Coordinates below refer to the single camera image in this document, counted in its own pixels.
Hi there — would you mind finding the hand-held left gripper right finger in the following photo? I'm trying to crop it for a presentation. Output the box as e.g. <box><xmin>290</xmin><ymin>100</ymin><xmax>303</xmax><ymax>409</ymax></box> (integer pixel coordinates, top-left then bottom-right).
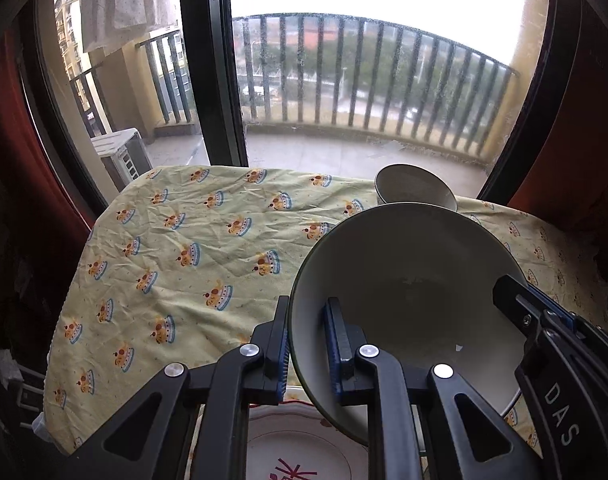
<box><xmin>324</xmin><ymin>297</ymin><xmax>546</xmax><ymax>480</ymax></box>

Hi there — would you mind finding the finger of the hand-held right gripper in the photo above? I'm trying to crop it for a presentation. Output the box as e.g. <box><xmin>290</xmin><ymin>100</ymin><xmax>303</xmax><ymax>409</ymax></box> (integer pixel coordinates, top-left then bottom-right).
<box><xmin>492</xmin><ymin>274</ymin><xmax>547</xmax><ymax>346</ymax></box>
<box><xmin>528</xmin><ymin>284</ymin><xmax>605</xmax><ymax>333</ymax></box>

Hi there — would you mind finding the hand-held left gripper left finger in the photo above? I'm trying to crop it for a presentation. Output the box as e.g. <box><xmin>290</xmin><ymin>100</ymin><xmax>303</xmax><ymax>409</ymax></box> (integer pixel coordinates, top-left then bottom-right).
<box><xmin>66</xmin><ymin>295</ymin><xmax>291</xmax><ymax>480</ymax></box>

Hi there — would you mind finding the white plate with yellow flowers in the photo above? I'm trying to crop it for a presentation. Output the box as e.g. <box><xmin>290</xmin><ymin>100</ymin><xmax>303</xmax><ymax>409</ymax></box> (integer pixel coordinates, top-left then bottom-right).
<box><xmin>191</xmin><ymin>400</ymin><xmax>427</xmax><ymax>480</ymax></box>

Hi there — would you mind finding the cream floral bowl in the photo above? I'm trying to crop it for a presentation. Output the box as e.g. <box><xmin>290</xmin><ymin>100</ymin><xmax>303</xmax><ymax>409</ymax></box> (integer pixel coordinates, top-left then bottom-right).
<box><xmin>288</xmin><ymin>202</ymin><xmax>530</xmax><ymax>436</ymax></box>
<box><xmin>375</xmin><ymin>163</ymin><xmax>459</xmax><ymax>212</ymax></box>

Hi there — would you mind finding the red curtain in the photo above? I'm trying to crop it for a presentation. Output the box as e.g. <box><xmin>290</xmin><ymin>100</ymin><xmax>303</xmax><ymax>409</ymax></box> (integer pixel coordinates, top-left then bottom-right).
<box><xmin>506</xmin><ymin>0</ymin><xmax>608</xmax><ymax>281</ymax></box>
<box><xmin>0</xmin><ymin>25</ymin><xmax>97</xmax><ymax>241</ymax></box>

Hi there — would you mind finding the yellow cake print tablecloth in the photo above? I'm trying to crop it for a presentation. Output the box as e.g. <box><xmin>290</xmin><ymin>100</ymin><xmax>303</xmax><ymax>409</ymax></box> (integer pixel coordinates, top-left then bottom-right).
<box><xmin>46</xmin><ymin>166</ymin><xmax>608</xmax><ymax>461</ymax></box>

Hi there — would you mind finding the air conditioner outdoor unit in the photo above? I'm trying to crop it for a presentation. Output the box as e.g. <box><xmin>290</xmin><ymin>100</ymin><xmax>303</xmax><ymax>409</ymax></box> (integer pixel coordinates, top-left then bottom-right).
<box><xmin>90</xmin><ymin>128</ymin><xmax>153</xmax><ymax>191</ymax></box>

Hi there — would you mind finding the balcony railing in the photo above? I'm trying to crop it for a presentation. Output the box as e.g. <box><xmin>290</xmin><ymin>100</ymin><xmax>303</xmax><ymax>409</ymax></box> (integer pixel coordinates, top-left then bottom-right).
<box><xmin>66</xmin><ymin>12</ymin><xmax>520</xmax><ymax>161</ymax></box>

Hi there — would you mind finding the white hanging cloth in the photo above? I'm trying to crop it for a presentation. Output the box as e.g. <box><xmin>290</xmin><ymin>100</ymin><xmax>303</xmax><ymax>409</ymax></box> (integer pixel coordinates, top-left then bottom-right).
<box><xmin>78</xmin><ymin>0</ymin><xmax>177</xmax><ymax>53</ymax></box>

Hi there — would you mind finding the apartment building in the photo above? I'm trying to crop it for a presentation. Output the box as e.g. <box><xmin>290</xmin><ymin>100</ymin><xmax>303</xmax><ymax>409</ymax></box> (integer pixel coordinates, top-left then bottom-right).
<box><xmin>54</xmin><ymin>0</ymin><xmax>82</xmax><ymax>73</ymax></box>

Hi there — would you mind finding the black window frame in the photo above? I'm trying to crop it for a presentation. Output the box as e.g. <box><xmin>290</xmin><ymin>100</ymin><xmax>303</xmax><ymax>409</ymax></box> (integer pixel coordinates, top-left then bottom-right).
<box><xmin>14</xmin><ymin>0</ymin><xmax>585</xmax><ymax>211</ymax></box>

